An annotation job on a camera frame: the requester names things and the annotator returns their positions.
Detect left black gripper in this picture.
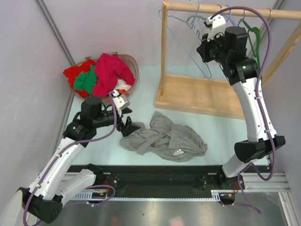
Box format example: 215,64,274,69
93,107,140,136

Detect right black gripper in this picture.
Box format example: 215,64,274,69
198,30,230,65

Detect grey t shirt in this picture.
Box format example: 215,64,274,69
120,112,208,162

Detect light blue wire hanger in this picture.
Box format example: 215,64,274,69
167,13,212,80

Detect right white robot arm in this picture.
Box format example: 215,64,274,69
197,26,285,189

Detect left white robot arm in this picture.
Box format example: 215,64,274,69
19,90,140,226

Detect light green plastic hanger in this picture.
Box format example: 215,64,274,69
186,15,206,30

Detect light blue plastic hanger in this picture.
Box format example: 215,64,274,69
222,10,238,26

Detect blue wavy hanger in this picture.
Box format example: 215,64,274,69
190,4,236,43

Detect dark green velvet hanger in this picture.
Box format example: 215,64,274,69
238,10,261,69

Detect white garment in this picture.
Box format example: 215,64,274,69
115,79,131,91

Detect magenta garment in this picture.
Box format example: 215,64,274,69
92,53,135,97

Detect wooden clothes rack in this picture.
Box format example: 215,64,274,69
155,0,301,119

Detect green garment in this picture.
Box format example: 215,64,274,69
73,65,98,95

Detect transparent pink laundry basket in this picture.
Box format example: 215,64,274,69
72,52,139,102

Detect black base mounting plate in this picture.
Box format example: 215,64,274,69
68,164,275,205

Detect red garment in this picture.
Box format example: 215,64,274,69
63,59,96,98

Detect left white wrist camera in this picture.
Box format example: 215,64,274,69
109,89,130,116

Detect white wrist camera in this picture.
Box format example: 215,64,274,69
109,89,130,116
204,14,226,41

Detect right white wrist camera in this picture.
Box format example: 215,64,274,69
204,14,226,41

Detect light blue slotted cable duct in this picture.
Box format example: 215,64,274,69
71,191,221,202

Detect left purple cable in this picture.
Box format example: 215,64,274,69
23,90,118,226

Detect purple cable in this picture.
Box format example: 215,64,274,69
23,90,118,226
210,6,277,215

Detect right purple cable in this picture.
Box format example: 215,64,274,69
210,6,277,215

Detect aluminium rail frame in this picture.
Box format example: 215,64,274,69
61,169,301,226

